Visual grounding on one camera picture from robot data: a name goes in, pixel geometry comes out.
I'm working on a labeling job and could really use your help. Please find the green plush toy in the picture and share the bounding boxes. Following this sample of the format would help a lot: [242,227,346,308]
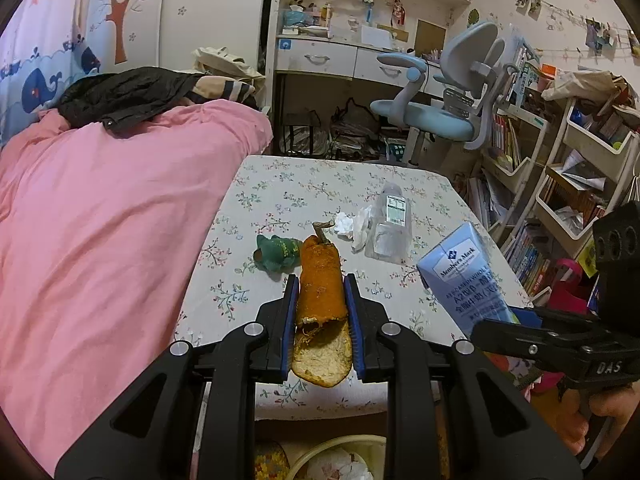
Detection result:
[253,234,303,273]

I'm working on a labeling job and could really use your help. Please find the small white tissue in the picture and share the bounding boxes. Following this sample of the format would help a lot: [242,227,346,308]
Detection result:
[333,205,373,254]

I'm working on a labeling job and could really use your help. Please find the clear plastic bottle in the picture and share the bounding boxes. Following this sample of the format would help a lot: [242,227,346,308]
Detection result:
[364,182,412,264]

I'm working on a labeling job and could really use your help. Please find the blue milk carton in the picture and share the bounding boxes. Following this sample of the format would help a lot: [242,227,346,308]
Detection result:
[416,222,518,336]

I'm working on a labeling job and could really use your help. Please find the yellow trash bin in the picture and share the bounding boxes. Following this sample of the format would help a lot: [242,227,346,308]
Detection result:
[286,434,386,479]

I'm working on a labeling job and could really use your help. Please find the person right hand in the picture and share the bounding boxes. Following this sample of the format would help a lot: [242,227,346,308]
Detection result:
[529,381,640,456]

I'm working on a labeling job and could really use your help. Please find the magenta bag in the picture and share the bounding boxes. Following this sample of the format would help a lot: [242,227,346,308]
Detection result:
[546,258,589,314]

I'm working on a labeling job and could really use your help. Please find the white bookshelf cart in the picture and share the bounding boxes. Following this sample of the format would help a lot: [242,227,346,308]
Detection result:
[470,44,640,306]

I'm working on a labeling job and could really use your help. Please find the pink bed blanket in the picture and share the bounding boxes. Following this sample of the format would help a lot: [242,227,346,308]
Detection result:
[1,101,272,472]

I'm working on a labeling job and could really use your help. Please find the striped beige pillow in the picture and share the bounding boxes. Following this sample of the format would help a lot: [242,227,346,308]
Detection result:
[186,76,257,108]

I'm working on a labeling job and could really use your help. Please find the blue grey desk chair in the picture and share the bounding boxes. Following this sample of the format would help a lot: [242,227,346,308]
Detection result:
[370,22,518,167]

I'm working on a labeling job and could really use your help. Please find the beige tote bag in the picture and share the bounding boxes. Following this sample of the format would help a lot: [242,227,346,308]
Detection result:
[192,47,265,80]

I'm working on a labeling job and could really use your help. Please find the black jacket on bed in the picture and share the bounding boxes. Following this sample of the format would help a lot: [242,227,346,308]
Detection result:
[56,66,201,139]

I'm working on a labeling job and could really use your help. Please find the white desk with drawers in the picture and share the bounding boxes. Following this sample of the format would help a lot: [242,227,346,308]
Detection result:
[266,0,471,155]

